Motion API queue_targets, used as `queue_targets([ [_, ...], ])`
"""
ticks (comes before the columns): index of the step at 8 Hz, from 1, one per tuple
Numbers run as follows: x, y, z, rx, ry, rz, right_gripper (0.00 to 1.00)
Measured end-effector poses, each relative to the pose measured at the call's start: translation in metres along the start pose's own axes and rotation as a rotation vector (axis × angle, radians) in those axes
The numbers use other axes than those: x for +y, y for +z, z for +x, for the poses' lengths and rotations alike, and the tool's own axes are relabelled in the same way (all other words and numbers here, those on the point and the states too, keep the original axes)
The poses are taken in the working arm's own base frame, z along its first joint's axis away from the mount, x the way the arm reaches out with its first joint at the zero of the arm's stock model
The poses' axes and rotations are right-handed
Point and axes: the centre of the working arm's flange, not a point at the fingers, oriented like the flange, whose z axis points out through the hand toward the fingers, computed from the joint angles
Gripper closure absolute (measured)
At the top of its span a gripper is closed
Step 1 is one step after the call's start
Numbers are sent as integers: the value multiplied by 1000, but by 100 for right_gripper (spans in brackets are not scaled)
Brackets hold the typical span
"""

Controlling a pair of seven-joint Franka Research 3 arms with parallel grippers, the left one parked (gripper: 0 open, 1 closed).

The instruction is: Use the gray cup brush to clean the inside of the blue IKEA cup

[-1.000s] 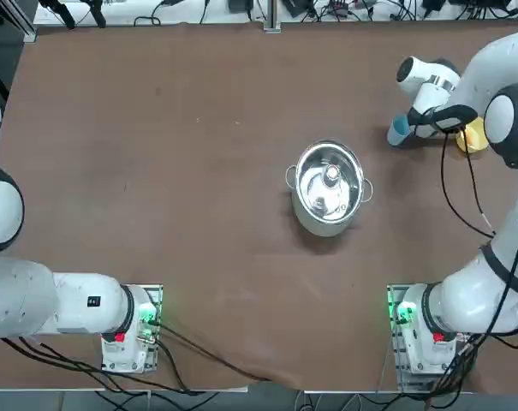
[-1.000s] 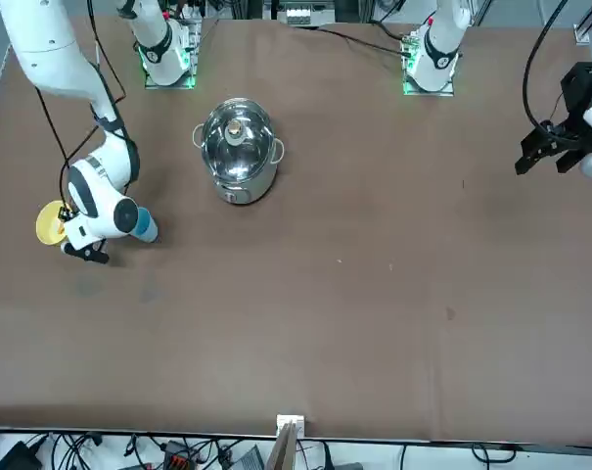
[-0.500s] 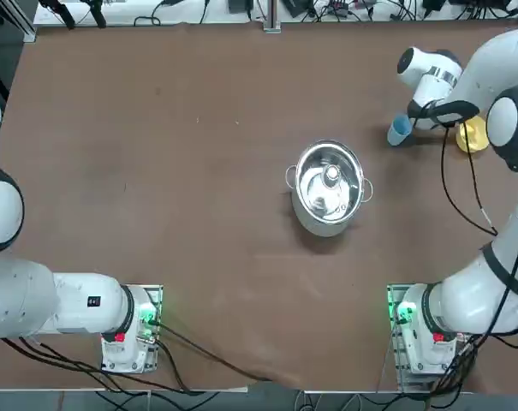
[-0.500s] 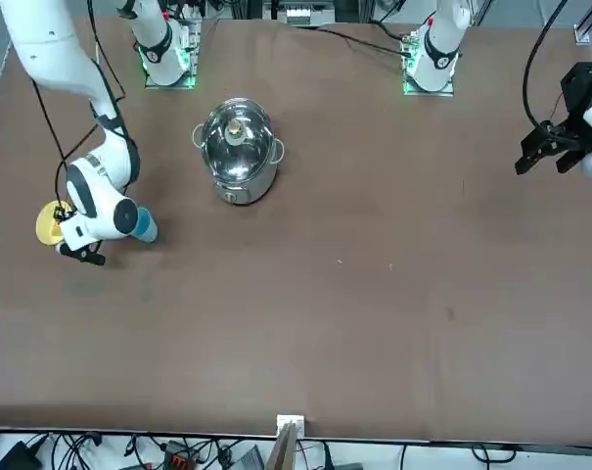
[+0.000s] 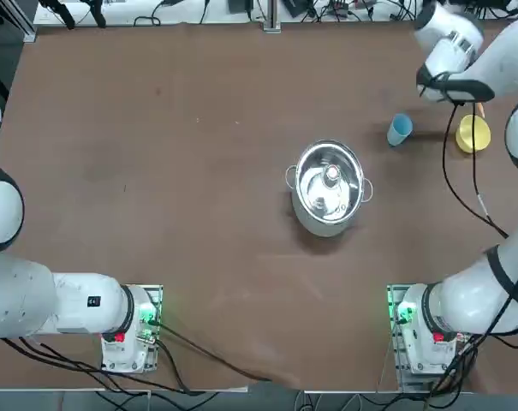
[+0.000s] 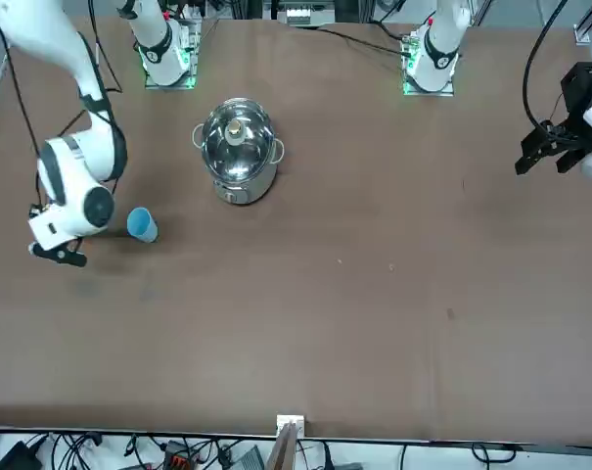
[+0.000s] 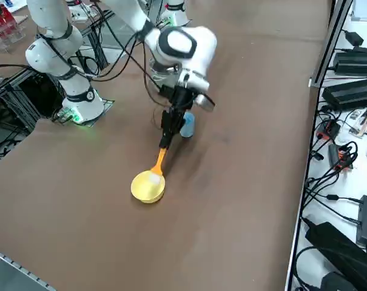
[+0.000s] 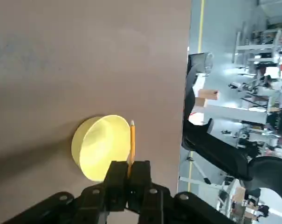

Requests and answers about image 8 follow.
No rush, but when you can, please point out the person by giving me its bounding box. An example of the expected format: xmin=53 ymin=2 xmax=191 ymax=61
xmin=254 ymin=66 xmax=282 ymax=105

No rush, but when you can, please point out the yellow plastic bowl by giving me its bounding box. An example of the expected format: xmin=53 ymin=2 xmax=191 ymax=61
xmin=71 ymin=114 xmax=131 ymax=182

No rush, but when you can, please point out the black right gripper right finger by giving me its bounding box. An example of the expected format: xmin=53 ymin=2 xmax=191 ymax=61
xmin=128 ymin=160 xmax=234 ymax=224

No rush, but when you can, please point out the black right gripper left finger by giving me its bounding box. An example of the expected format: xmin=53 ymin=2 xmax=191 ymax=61
xmin=0 ymin=161 xmax=129 ymax=224

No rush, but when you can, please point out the brown cardboard box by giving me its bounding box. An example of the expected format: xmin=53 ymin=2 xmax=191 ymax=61
xmin=198 ymin=89 xmax=220 ymax=101

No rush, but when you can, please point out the black office chair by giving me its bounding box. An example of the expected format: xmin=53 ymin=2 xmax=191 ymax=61
xmin=181 ymin=52 xmax=282 ymax=203

